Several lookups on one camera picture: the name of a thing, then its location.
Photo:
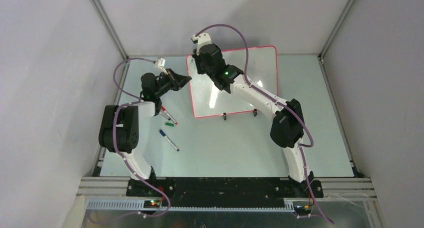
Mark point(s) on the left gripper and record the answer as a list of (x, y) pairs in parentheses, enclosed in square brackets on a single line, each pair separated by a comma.
[(177, 81)]

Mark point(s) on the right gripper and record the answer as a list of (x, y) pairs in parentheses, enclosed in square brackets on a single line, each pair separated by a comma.
[(198, 58)]

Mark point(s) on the pink framed whiteboard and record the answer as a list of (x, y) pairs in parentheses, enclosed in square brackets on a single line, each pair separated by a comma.
[(208, 101)]

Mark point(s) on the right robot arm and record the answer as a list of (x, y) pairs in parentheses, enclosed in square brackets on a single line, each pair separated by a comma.
[(287, 121)]

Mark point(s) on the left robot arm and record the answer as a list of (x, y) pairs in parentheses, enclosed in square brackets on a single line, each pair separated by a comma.
[(119, 131)]

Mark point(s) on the red whiteboard marker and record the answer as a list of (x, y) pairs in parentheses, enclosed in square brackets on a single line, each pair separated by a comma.
[(169, 115)]

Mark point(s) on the black whiteboard marker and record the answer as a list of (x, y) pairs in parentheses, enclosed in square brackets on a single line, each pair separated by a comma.
[(164, 114)]

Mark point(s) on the blue whiteboard marker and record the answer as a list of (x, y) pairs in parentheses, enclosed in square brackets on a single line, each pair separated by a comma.
[(169, 140)]

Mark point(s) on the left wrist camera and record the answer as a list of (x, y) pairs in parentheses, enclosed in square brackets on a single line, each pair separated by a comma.
[(160, 64)]

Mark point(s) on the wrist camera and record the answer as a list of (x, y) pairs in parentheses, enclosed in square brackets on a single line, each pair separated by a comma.
[(201, 40), (160, 64)]

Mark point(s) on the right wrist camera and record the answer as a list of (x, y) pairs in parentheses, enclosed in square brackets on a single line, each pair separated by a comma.
[(201, 40)]

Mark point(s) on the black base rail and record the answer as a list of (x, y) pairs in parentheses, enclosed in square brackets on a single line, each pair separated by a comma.
[(195, 192)]

